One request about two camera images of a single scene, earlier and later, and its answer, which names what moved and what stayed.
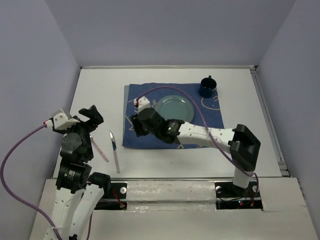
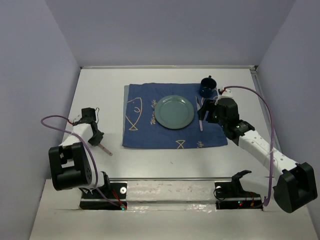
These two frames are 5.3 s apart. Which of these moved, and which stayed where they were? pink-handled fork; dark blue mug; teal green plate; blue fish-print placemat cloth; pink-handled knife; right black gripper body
Moved: right black gripper body; pink-handled knife; pink-handled fork
Stayed: dark blue mug; teal green plate; blue fish-print placemat cloth
